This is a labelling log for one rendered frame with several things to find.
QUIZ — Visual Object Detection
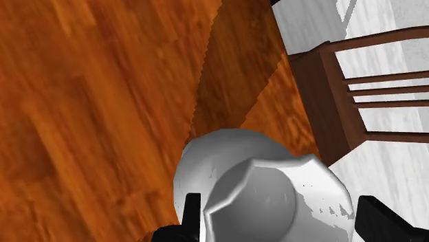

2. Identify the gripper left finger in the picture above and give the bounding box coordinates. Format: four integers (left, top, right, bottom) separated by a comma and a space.
144, 192, 202, 242

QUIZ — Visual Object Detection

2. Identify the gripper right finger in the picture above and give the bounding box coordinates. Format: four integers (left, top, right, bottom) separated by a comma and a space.
354, 195, 429, 242

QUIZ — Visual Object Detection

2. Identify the white bowl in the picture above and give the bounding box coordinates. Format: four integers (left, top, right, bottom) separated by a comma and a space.
173, 128, 356, 242

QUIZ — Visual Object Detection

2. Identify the brown wooden chair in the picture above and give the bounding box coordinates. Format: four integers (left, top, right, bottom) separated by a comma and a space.
288, 25, 429, 167

